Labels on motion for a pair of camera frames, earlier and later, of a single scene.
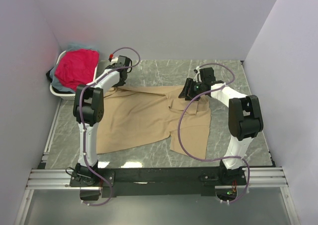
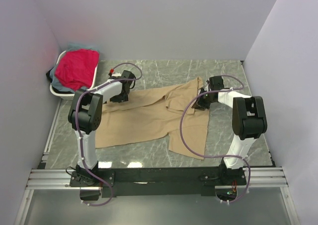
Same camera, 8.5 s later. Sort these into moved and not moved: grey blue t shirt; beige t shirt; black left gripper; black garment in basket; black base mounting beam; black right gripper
Moved: black right gripper; black left gripper
Not moved: black base mounting beam; beige t shirt; grey blue t shirt; black garment in basket
